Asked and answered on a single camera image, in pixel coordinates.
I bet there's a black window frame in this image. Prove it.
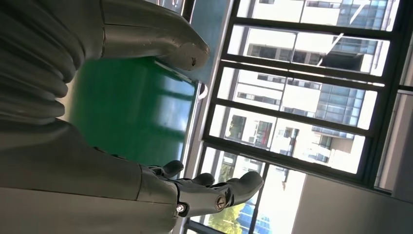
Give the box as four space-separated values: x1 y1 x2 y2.
184 0 413 234

